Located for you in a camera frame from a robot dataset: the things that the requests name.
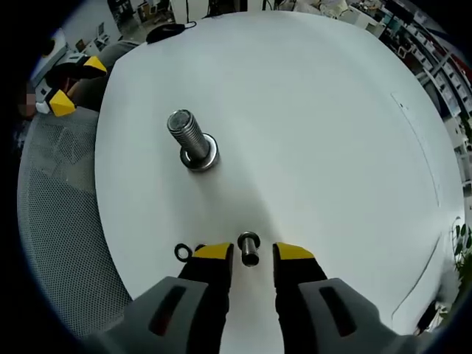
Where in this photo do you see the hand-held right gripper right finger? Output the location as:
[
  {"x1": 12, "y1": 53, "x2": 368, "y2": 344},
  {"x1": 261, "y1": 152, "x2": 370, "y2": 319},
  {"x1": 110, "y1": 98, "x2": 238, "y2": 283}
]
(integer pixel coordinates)
[{"x1": 272, "y1": 241, "x2": 425, "y2": 354}]

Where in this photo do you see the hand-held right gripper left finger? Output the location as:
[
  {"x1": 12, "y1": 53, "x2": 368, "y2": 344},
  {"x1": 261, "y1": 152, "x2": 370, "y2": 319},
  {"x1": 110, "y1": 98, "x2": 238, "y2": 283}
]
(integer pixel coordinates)
[{"x1": 79, "y1": 242, "x2": 235, "y2": 354}]

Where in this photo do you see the thin threaded steel stud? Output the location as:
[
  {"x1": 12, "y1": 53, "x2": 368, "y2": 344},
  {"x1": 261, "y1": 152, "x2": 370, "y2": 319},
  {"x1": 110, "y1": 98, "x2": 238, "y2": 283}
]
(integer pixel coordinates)
[{"x1": 237, "y1": 231, "x2": 262, "y2": 268}]

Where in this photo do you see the thick threaded steel stud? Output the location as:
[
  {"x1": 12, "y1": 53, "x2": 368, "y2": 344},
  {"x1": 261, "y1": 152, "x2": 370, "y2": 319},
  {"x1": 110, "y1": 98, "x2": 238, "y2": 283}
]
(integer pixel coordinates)
[{"x1": 166, "y1": 108, "x2": 221, "y2": 173}]

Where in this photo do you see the large steel washer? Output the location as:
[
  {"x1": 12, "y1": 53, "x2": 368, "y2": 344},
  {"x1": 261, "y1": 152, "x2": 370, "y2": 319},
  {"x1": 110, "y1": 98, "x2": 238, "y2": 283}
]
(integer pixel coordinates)
[
  {"x1": 180, "y1": 134, "x2": 218, "y2": 169},
  {"x1": 182, "y1": 139, "x2": 221, "y2": 173}
]

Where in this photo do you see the black computer mouse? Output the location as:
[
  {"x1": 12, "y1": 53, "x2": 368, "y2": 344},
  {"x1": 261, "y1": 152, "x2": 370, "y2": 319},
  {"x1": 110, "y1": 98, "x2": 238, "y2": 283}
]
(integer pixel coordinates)
[{"x1": 145, "y1": 20, "x2": 196, "y2": 44}]

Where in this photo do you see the grey mesh office chair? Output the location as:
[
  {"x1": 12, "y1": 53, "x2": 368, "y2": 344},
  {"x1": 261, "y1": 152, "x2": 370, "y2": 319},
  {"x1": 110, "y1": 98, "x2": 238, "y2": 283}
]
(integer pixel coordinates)
[{"x1": 16, "y1": 110, "x2": 133, "y2": 339}]

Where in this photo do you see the small black pouch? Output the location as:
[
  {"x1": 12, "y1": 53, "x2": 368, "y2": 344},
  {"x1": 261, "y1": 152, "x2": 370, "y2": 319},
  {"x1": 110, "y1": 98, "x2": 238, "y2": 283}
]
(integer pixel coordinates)
[{"x1": 414, "y1": 300, "x2": 438, "y2": 333}]

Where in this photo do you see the potted green plant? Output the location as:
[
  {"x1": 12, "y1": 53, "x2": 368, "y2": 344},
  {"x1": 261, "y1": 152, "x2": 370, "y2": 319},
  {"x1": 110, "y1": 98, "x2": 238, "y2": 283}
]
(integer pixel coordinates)
[{"x1": 448, "y1": 217, "x2": 472, "y2": 281}]

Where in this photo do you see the row of white storage bins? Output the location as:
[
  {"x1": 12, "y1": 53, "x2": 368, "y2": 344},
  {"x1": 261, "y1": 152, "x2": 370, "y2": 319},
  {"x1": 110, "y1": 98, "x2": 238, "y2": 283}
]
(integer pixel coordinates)
[{"x1": 405, "y1": 25, "x2": 469, "y2": 111}]

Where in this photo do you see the grey storage shelf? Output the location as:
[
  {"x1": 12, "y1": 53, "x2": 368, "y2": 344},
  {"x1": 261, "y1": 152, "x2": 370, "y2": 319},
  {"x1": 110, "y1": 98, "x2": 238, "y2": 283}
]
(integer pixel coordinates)
[{"x1": 383, "y1": 10, "x2": 472, "y2": 115}]

